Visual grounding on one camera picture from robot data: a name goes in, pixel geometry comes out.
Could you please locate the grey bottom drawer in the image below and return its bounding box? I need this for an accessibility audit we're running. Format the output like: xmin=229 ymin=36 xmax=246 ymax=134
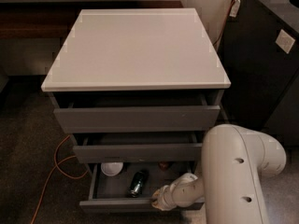
xmin=79 ymin=161 xmax=191 ymax=213

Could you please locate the grey middle drawer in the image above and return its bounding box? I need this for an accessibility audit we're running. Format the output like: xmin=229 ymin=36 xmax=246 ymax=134
xmin=73 ymin=132 xmax=204 ymax=163

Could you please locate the dark wooden bench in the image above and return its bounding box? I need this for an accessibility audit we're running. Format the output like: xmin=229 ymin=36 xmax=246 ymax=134
xmin=0 ymin=1 xmax=183 ymax=39

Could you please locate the grey drawer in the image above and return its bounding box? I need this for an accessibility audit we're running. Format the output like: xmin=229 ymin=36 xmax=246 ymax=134
xmin=79 ymin=161 xmax=191 ymax=213
xmin=73 ymin=132 xmax=204 ymax=163
xmin=54 ymin=105 xmax=221 ymax=133

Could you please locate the grey top drawer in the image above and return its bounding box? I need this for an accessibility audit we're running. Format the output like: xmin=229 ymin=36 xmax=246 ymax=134
xmin=54 ymin=105 xmax=221 ymax=133

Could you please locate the black cabinet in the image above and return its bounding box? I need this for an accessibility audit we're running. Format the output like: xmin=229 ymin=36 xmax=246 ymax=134
xmin=219 ymin=0 xmax=299 ymax=146

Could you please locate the grey drawer cabinet white top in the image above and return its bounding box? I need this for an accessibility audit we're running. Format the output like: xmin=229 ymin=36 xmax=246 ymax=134
xmin=40 ymin=7 xmax=232 ymax=170

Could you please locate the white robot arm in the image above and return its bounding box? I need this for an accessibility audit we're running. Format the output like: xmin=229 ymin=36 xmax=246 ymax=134
xmin=152 ymin=124 xmax=286 ymax=224

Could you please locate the orange cable with white plug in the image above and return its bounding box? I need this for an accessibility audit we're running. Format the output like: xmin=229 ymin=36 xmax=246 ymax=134
xmin=212 ymin=0 xmax=299 ymax=47

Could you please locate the white square label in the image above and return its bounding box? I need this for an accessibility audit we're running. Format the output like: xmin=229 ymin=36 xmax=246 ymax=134
xmin=276 ymin=29 xmax=295 ymax=54

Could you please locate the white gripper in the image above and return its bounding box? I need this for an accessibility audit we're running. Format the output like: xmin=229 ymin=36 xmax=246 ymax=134
xmin=151 ymin=185 xmax=176 ymax=211

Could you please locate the orange floor cable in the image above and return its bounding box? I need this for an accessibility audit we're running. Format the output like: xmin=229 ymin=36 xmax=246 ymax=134
xmin=30 ymin=134 xmax=89 ymax=224

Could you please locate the brown round can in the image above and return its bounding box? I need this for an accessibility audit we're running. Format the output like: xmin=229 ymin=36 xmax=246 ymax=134
xmin=158 ymin=161 xmax=170 ymax=171

